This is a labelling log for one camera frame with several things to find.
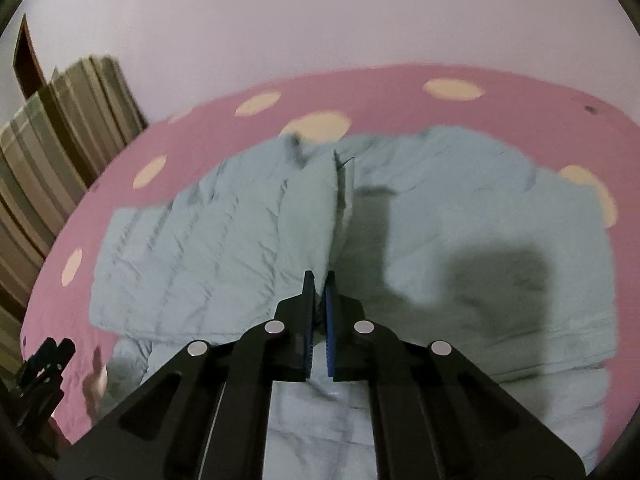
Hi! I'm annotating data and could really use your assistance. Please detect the striped curtain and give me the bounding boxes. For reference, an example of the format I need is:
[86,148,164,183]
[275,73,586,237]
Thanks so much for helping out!
[0,55,149,376]

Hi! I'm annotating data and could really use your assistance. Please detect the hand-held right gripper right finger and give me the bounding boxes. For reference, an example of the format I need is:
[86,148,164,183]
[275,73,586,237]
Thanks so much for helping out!
[324,270,586,480]

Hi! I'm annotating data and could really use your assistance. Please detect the light blue down jacket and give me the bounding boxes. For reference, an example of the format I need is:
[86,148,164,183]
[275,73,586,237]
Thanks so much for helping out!
[89,126,619,476]

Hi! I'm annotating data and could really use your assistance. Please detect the brown wooden door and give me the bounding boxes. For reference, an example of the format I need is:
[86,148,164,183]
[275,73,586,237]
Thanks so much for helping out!
[12,14,49,102]

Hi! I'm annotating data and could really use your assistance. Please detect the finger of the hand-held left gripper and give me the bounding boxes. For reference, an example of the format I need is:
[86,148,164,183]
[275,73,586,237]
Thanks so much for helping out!
[19,337,77,387]

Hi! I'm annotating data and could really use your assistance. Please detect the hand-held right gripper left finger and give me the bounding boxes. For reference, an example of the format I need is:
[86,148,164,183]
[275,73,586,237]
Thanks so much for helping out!
[55,270,317,480]

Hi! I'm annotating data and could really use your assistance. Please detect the pink bed sheet cream dots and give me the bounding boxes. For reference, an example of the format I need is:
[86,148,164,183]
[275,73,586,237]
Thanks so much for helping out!
[20,62,640,476]

